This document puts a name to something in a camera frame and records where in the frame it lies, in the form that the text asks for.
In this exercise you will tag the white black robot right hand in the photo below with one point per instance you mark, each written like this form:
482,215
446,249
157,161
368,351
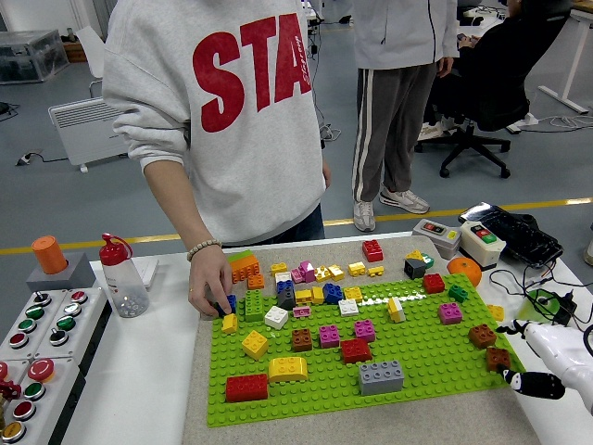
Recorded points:
556,347

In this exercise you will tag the yellow sloped toy brick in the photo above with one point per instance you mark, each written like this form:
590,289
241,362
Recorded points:
414,255

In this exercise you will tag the person's left hand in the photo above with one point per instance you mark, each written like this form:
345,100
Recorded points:
326,177
447,66

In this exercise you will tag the magenta square toy brick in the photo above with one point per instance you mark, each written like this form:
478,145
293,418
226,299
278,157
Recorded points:
450,315
330,337
364,332

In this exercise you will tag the brown square toy brick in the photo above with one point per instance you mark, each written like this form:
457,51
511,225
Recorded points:
482,336
301,340
496,357

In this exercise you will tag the small yellow flat brick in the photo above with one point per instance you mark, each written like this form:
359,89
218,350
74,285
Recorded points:
376,271

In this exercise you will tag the brass fitting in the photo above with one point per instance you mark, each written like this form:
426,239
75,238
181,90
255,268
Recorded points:
2,412

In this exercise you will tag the white desk frame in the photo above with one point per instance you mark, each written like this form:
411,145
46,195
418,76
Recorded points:
574,59

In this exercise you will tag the large yellow square toy brick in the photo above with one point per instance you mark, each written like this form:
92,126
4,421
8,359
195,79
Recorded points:
255,345

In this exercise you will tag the small blue toy brick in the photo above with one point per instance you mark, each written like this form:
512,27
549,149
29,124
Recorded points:
284,285

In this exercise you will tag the dark grey cube brick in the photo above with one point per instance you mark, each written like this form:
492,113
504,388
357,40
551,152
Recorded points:
415,269

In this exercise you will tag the green and white toy brick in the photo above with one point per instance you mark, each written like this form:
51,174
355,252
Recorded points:
429,261

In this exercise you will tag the green studded baseplate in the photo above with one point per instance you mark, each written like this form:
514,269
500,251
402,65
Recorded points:
319,398

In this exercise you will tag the orange cylinder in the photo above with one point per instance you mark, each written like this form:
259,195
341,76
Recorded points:
49,255

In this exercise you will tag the dark grey sloped toy brick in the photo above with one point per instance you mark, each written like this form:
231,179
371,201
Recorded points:
286,301

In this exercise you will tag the beige two-button switch box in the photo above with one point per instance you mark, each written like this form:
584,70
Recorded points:
479,256

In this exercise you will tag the control box with emergency stop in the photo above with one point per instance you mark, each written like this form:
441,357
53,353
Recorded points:
41,369

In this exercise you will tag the person's right hand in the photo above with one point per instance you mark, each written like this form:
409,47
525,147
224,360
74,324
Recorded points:
208,283

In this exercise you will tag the light grey long toy brick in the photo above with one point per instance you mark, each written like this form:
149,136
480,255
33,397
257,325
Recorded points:
380,372

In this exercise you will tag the pink toy brick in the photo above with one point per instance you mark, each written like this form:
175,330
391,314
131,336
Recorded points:
297,275

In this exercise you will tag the white electric panel heater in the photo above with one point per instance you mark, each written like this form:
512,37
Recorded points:
79,134

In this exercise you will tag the person's right forearm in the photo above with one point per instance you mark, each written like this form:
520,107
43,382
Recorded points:
180,208

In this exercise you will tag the blue square toy brick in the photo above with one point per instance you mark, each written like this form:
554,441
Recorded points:
230,301
333,294

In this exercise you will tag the clear plastic crate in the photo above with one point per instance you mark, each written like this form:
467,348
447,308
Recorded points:
30,55

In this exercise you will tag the tall green toy brick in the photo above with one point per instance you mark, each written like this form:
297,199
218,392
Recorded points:
254,306

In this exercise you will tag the small pink flat brick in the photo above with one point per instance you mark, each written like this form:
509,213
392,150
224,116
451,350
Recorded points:
301,312

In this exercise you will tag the grey two-button switch box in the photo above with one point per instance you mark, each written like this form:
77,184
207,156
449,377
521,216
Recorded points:
444,245

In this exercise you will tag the yellow curved toy brick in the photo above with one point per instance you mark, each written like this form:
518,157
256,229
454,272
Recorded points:
287,370

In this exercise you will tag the floor power socket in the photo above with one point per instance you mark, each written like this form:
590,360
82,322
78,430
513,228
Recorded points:
28,157

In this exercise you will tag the orange fruit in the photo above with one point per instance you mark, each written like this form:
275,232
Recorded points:
463,272

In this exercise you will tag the small white toy brick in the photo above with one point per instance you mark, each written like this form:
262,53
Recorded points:
283,277

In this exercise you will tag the clear bottle with red cap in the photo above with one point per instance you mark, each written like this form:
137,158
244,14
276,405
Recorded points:
125,283

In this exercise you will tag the green translucent cup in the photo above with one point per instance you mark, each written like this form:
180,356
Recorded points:
528,310

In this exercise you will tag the grey block base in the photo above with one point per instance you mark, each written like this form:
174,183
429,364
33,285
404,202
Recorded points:
79,278

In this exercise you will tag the black electronic device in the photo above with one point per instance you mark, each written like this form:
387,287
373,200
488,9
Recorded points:
523,241

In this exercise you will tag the small yellow toy brick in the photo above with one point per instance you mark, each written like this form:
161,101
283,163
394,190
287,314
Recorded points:
229,323

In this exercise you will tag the grey four-button control box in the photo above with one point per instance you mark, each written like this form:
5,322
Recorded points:
27,325
65,323

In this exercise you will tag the black plug adapter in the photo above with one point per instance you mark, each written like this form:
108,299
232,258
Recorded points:
566,303

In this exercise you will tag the smartphone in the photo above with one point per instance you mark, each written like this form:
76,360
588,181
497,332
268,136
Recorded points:
465,39

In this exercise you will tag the red long toy brick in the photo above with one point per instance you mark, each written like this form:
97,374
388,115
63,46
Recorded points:
246,388

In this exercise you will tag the large orange toy brick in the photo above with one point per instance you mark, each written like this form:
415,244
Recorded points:
245,272

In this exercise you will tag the white square toy brick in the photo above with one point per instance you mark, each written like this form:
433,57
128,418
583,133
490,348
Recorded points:
349,308
276,318

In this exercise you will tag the white plastic chair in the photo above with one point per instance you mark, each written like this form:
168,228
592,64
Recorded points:
95,51

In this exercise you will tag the black office chair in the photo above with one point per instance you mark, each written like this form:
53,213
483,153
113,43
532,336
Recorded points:
472,148

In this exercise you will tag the yellow and white toy brick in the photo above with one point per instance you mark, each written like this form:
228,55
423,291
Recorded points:
396,311

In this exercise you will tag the dark grey long toy brick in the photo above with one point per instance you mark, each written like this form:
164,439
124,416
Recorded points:
382,391

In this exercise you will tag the tall magenta toy brick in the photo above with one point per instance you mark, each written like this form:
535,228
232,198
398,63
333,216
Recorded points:
307,271

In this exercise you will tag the red sloped toy brick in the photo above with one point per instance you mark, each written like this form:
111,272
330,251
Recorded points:
356,351

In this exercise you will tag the person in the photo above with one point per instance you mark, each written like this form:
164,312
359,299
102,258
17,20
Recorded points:
394,116
500,55
241,153

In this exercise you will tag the lime green flat brick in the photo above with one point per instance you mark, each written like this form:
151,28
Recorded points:
243,256

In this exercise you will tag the brown cardboard box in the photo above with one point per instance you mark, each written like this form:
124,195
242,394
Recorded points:
75,51

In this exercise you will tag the small green toy brick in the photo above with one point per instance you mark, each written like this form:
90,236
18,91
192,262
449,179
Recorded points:
458,294

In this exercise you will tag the small orange toy brick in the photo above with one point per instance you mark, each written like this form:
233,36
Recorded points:
256,282

